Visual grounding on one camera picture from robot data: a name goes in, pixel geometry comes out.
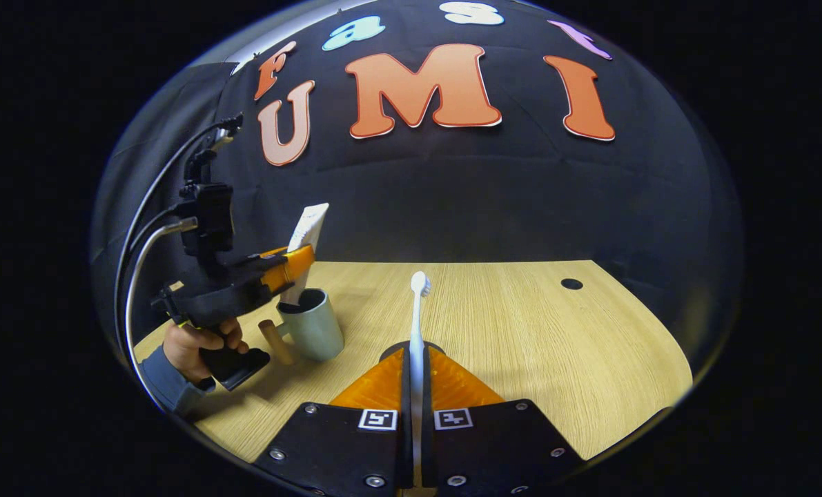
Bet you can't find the white toothbrush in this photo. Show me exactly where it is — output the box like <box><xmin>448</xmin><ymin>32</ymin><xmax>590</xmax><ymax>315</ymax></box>
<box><xmin>409</xmin><ymin>271</ymin><xmax>432</xmax><ymax>487</ymax></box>

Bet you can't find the black cable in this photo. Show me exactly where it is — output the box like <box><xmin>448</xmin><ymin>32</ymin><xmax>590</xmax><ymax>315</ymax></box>
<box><xmin>112</xmin><ymin>114</ymin><xmax>244</xmax><ymax>360</ymax></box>

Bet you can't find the pale green cup wooden handle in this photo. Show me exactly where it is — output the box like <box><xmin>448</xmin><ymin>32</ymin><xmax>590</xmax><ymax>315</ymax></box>
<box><xmin>257</xmin><ymin>288</ymin><xmax>346</xmax><ymax>367</ymax></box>

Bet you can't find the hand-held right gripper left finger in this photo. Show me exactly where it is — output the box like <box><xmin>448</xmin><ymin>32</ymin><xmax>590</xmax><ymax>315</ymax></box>
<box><xmin>253</xmin><ymin>343</ymin><xmax>412</xmax><ymax>494</ymax></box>

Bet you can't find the black backdrop cloth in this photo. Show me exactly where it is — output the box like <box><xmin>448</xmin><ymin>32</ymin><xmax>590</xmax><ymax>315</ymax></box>
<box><xmin>90</xmin><ymin>0</ymin><xmax>746</xmax><ymax>387</ymax></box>

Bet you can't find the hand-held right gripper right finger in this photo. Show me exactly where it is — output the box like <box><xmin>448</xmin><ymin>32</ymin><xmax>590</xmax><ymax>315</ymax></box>
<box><xmin>422</xmin><ymin>343</ymin><xmax>585</xmax><ymax>494</ymax></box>

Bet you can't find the grey cable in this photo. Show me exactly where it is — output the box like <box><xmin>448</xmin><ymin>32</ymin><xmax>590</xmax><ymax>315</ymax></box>
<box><xmin>124</xmin><ymin>217</ymin><xmax>199</xmax><ymax>413</ymax></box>

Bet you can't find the white toothpaste tube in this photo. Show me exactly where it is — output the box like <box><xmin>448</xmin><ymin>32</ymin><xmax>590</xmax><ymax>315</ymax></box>
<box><xmin>280</xmin><ymin>202</ymin><xmax>330</xmax><ymax>306</ymax></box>

